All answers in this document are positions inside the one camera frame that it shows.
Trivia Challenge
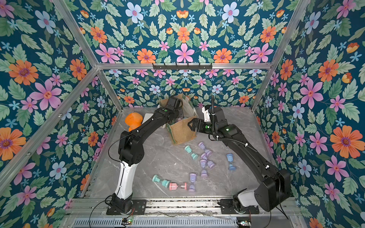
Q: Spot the teal hourglass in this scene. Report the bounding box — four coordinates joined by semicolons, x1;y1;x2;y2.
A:
152;175;171;188
184;145;198;160

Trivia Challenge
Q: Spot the purple hourglass pair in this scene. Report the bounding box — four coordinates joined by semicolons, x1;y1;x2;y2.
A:
200;159;215;178

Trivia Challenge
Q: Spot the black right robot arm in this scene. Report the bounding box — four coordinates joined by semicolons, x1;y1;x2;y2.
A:
188;106;291;212

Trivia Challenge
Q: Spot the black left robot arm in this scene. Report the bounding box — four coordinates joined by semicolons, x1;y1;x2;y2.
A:
106;97;183;215

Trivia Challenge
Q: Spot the blue hourglass right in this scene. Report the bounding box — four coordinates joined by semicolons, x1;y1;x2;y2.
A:
226;153;236;171

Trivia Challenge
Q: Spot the purple hourglass front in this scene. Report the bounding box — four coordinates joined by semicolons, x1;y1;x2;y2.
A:
188;173;197;192

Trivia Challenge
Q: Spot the pink hourglass front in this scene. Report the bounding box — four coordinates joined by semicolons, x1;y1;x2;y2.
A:
169;182;187;191

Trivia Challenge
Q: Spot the white rectangular box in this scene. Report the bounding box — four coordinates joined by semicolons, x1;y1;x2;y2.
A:
142;113;154;124

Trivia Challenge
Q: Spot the orange plush toy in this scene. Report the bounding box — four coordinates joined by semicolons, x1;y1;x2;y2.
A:
125;112;143;132

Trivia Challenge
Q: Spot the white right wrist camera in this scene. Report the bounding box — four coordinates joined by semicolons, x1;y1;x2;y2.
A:
202;105;211;123

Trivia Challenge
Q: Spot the black hook rail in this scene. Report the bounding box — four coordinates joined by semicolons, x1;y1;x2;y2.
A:
152;63;213;70

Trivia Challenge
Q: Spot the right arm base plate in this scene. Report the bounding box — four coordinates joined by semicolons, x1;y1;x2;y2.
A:
218;188;259;215

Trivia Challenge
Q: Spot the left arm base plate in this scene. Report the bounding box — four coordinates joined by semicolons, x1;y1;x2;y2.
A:
106;199;147;215

